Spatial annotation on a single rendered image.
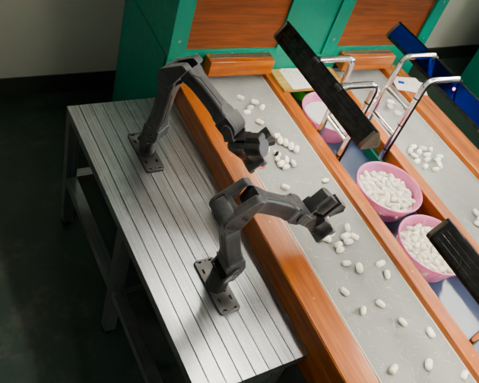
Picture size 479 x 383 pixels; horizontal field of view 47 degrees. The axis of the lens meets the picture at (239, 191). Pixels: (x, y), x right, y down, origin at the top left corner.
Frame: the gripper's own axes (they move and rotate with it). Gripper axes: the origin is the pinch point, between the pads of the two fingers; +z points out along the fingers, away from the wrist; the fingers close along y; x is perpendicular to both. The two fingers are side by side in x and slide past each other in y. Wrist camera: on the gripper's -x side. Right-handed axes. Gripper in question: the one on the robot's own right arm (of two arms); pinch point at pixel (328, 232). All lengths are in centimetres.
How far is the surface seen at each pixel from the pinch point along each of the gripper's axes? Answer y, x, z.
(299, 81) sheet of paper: 80, -21, 30
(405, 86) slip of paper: 74, -57, 75
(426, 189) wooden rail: 12, -33, 48
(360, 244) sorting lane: -2.9, -4.3, 17.0
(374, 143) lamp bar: 13.0, -28.7, -4.6
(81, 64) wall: 180, 68, 19
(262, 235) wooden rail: 7.3, 16.5, -10.8
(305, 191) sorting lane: 23.6, 0.7, 11.1
